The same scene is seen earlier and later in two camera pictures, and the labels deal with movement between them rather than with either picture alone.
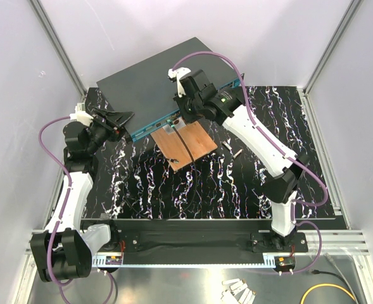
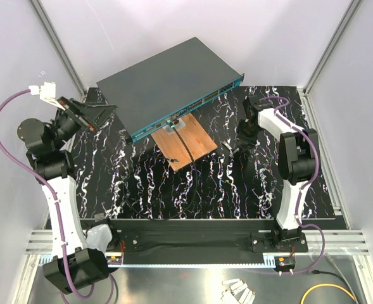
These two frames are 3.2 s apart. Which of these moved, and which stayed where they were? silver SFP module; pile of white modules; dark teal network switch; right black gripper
Moved: right black gripper
Stayed: dark teal network switch; pile of white modules; silver SFP module
